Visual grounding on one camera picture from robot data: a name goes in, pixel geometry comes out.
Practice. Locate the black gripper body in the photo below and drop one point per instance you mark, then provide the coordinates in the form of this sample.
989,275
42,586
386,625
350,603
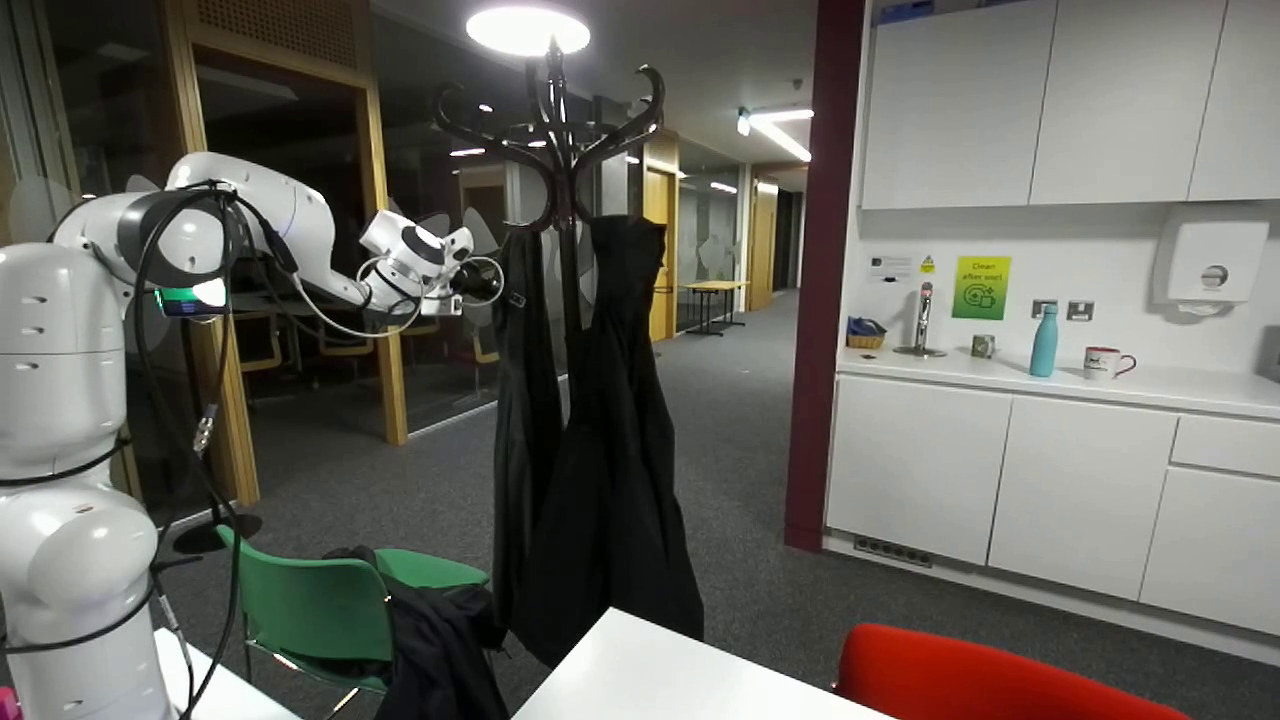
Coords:
476,277

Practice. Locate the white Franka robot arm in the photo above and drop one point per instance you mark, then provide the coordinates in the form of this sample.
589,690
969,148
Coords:
74,562

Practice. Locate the black bentwood coat stand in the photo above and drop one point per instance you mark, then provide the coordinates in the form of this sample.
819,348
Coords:
554,135

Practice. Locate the green plastic chair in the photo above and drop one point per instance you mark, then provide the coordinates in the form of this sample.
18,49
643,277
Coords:
307,606

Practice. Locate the black garment on chair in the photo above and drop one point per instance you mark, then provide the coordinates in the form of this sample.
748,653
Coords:
432,653

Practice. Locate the red chair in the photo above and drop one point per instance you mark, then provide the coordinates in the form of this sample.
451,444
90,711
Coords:
985,682

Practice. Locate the wooden corridor table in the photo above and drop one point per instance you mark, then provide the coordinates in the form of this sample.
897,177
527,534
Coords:
709,287

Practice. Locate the round ceiling light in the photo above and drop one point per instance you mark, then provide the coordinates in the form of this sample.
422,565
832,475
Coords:
529,29

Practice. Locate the black jacket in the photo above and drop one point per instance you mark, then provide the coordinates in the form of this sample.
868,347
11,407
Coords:
622,492

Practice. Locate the strip ceiling light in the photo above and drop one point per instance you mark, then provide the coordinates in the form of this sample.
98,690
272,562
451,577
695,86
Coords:
783,128

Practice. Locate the blue item on counter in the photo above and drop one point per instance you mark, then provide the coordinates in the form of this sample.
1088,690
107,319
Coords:
867,335

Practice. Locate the chrome kitchen tap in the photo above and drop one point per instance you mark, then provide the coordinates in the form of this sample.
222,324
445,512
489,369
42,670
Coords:
922,320

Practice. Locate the white robot mounting table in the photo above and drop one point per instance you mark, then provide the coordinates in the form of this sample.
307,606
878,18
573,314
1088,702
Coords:
224,684

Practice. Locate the small grey mug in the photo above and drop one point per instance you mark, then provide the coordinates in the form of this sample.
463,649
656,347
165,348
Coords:
982,347

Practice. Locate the teal water bottle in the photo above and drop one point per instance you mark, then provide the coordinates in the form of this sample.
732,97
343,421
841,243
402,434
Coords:
1044,347

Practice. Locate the white upper kitchen cabinets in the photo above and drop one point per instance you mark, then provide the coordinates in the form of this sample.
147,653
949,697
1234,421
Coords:
1065,100

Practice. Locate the white kitchen cabinets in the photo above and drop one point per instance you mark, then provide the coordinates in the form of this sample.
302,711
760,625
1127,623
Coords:
1065,100
1065,492

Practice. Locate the white lower kitchen cabinets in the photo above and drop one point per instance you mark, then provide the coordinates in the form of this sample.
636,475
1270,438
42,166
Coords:
1065,492

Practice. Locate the white mug with red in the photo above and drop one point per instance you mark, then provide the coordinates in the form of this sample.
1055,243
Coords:
1102,363

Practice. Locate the white paper towel dispenser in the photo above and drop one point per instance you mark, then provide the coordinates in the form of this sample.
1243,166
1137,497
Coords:
1211,266

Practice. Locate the wooden door frame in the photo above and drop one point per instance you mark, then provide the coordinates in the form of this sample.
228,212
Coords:
389,375

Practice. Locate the green wall poster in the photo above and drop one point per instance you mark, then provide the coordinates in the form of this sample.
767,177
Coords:
982,291

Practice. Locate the wall power socket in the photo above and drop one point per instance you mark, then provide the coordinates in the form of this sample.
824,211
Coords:
1079,310

